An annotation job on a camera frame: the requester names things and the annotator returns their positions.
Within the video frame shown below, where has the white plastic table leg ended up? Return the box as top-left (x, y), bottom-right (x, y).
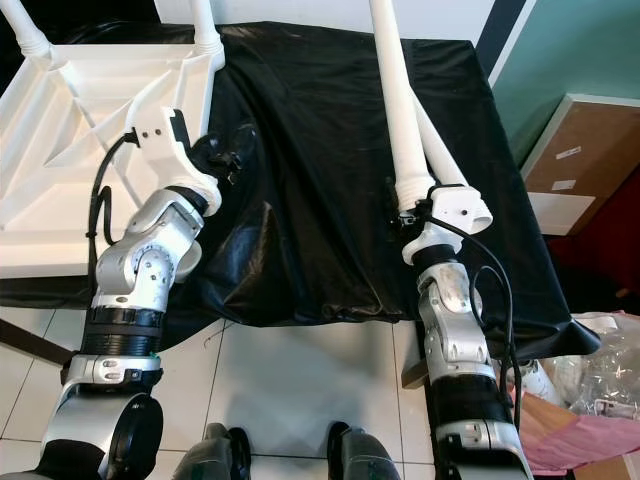
top-left (368, 0), bottom-right (446, 213)
top-left (0, 0), bottom-right (56, 63)
top-left (188, 0), bottom-right (226, 71)
top-left (410, 95), bottom-right (496, 231)

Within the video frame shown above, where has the white plastic table top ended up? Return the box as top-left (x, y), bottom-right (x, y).
top-left (0, 42), bottom-right (223, 279)

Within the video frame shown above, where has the black plastic table cover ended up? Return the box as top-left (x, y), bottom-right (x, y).
top-left (0, 22), bottom-right (601, 346)

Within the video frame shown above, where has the black backdrop sheet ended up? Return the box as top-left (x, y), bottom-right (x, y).
top-left (20, 0), bottom-right (196, 46)

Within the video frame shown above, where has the brown cardboard box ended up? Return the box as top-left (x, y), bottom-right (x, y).
top-left (520, 93), bottom-right (640, 238)

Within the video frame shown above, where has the clear plastic bag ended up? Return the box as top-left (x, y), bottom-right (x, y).
top-left (520, 315), bottom-right (640, 416)

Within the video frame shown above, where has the grey right robot foot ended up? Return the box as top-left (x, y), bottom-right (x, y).
top-left (327, 422), bottom-right (411, 480)

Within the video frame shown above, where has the grey robot foot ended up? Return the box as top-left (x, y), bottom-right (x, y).
top-left (327, 422), bottom-right (411, 480)
top-left (170, 422), bottom-right (251, 480)

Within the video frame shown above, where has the pink plastic bag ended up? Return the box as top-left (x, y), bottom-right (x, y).
top-left (510, 400), bottom-right (640, 476)

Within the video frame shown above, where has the grey left robot foot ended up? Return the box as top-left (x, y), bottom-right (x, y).
top-left (170, 422), bottom-right (251, 480)

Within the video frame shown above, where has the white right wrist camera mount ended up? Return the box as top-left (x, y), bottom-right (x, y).
top-left (400, 185), bottom-right (493, 263)

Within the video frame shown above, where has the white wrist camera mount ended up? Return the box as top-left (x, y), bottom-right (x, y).
top-left (400, 185), bottom-right (493, 263)
top-left (135, 108), bottom-right (223, 216)

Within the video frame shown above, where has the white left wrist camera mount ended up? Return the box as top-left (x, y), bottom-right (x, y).
top-left (135, 108), bottom-right (223, 216)

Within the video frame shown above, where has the dark door frame strip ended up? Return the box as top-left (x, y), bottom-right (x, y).
top-left (475, 0), bottom-right (526, 76)

